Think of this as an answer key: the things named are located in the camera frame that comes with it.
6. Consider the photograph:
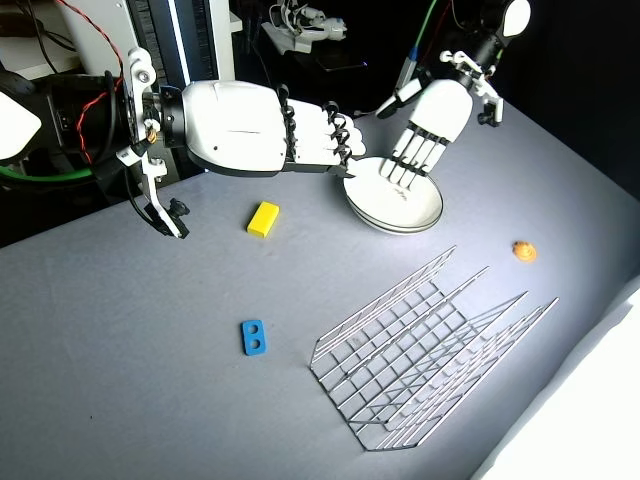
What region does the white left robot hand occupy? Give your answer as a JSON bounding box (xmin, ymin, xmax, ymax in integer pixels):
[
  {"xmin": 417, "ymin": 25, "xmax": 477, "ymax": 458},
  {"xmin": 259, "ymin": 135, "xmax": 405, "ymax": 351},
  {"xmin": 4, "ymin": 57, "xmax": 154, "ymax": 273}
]
[{"xmin": 375, "ymin": 77, "xmax": 474, "ymax": 190}]

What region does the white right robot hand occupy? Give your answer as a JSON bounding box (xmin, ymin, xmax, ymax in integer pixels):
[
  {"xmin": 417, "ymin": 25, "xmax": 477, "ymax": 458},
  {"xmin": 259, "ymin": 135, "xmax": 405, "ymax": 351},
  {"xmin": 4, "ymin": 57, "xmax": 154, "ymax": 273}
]
[{"xmin": 182, "ymin": 79, "xmax": 366, "ymax": 180}]

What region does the white plate with dark rim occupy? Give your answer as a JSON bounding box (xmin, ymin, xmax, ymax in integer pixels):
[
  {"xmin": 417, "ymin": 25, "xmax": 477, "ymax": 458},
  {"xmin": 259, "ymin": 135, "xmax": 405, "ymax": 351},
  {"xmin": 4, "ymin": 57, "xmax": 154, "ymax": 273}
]
[
  {"xmin": 343, "ymin": 156, "xmax": 444, "ymax": 231},
  {"xmin": 352, "ymin": 202, "xmax": 443, "ymax": 237}
]

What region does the white robot torso column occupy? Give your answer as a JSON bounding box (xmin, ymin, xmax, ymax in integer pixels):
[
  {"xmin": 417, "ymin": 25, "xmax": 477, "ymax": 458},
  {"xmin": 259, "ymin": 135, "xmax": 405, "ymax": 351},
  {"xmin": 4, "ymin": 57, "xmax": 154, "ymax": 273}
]
[{"xmin": 59, "ymin": 0, "xmax": 236, "ymax": 181}]

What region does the yellow rectangular block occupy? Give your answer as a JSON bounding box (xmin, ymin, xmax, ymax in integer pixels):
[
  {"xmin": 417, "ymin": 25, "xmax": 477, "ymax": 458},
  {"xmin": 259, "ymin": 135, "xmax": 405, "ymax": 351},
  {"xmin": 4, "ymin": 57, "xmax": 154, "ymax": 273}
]
[{"xmin": 246, "ymin": 200, "xmax": 281, "ymax": 239}]

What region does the spare white robot hand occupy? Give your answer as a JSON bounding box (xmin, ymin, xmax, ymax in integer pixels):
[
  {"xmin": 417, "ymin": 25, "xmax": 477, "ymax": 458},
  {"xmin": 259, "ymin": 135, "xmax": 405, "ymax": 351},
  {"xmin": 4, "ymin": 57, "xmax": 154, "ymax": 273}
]
[{"xmin": 262, "ymin": 0, "xmax": 349, "ymax": 54}]

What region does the small orange spiral toy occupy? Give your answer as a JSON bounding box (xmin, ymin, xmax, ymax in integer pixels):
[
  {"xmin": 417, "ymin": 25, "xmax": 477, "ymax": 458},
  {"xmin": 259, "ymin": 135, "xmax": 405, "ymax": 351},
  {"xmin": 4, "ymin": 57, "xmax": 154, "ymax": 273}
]
[{"xmin": 512, "ymin": 240, "xmax": 539, "ymax": 264}]

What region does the blue block with two holes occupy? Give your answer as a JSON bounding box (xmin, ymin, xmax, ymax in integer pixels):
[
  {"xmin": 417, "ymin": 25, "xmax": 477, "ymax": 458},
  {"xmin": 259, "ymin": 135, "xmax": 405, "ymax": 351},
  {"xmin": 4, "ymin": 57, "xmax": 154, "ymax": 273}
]
[{"xmin": 240, "ymin": 319, "xmax": 268, "ymax": 357}]

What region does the white background desk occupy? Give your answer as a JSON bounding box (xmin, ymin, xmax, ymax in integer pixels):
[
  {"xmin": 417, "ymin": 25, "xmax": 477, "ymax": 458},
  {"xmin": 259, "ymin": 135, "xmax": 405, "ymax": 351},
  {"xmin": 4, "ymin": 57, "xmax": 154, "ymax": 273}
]
[{"xmin": 0, "ymin": 34, "xmax": 84, "ymax": 81}]

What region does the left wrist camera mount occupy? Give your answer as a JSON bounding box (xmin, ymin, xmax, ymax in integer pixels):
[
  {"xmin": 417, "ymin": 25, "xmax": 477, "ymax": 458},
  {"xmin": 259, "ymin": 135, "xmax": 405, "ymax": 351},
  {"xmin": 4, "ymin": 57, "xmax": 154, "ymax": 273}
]
[{"xmin": 439, "ymin": 49, "xmax": 505, "ymax": 127}]

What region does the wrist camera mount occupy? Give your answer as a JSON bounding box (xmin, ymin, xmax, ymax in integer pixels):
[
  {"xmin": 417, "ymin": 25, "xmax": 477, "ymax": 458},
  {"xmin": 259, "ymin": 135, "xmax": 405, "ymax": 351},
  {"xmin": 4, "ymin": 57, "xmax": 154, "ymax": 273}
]
[
  {"xmin": 439, "ymin": 49, "xmax": 505, "ymax": 127},
  {"xmin": 117, "ymin": 47, "xmax": 191, "ymax": 240}
]

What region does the green cable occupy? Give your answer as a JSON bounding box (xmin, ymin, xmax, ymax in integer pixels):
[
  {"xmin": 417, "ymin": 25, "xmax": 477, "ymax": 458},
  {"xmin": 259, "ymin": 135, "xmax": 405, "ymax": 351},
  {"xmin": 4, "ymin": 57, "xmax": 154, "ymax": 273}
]
[
  {"xmin": 397, "ymin": 0, "xmax": 440, "ymax": 96},
  {"xmin": 0, "ymin": 163, "xmax": 96, "ymax": 184}
]

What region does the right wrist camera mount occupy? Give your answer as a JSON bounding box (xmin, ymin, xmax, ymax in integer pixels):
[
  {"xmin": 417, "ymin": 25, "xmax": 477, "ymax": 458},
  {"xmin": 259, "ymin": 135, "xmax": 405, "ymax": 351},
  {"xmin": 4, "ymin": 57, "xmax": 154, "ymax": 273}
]
[{"xmin": 117, "ymin": 47, "xmax": 191, "ymax": 240}]

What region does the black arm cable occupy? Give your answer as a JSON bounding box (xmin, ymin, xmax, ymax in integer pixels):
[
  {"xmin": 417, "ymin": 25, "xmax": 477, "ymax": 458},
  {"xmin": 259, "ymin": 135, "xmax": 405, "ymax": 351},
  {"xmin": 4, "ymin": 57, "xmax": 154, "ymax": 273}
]
[{"xmin": 102, "ymin": 69, "xmax": 169, "ymax": 236}]

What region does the red black twisted wire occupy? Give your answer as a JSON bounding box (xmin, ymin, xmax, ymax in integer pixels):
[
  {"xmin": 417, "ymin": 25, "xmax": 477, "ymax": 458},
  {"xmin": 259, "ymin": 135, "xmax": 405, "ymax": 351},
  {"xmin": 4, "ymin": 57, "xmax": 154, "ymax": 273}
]
[{"xmin": 53, "ymin": 0, "xmax": 126, "ymax": 166}]

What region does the silver wire plate rack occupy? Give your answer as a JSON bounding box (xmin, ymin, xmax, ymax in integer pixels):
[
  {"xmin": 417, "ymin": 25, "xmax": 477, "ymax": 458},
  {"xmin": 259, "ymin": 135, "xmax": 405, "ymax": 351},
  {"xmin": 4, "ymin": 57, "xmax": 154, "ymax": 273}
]
[{"xmin": 309, "ymin": 244, "xmax": 560, "ymax": 452}]

